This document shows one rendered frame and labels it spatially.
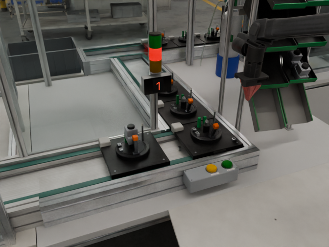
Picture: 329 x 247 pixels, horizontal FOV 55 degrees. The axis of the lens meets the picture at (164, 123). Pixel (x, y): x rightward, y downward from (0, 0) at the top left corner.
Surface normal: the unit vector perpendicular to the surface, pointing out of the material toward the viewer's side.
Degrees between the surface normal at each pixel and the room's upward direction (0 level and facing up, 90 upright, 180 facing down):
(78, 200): 90
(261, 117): 45
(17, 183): 0
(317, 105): 90
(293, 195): 0
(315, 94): 90
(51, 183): 0
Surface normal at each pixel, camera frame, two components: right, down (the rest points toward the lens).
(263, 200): 0.00, -0.85
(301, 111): 0.14, -0.25
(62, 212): 0.36, 0.48
